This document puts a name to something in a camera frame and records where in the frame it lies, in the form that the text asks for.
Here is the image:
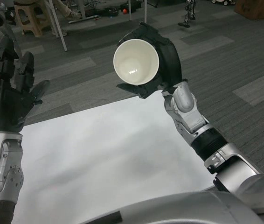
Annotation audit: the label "white paper cup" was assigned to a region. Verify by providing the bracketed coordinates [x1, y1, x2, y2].
[113, 38, 160, 86]

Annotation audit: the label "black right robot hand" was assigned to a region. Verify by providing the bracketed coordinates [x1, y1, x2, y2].
[116, 21, 184, 100]

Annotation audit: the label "white desk with slanted legs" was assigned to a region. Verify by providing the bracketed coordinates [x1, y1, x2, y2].
[36, 0, 148, 52]

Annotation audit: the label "beige plastic stool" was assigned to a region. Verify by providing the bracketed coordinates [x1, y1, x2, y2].
[14, 4, 53, 37]

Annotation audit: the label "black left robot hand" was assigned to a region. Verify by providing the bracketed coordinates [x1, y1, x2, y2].
[0, 35, 51, 133]

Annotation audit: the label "white toy car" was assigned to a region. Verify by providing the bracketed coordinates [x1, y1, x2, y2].
[211, 0, 235, 7]

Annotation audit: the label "black bag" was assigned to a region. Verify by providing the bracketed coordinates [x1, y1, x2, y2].
[120, 0, 146, 10]

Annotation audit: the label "white desk pedestal leg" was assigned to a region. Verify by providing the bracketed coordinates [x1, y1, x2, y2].
[68, 0, 100, 24]

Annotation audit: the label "seated person in khaki trousers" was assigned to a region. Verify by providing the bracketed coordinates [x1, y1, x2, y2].
[13, 0, 83, 37]

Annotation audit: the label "silver robot chest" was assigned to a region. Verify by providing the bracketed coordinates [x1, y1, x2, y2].
[86, 190, 264, 224]

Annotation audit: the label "black floor equipment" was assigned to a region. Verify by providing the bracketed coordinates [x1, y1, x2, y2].
[99, 7, 119, 17]

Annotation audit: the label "small humanoid robot legs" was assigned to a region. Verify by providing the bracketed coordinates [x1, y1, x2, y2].
[178, 0, 197, 28]

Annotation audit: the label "brown cardboard box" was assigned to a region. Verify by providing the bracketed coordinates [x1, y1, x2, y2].
[234, 0, 264, 20]

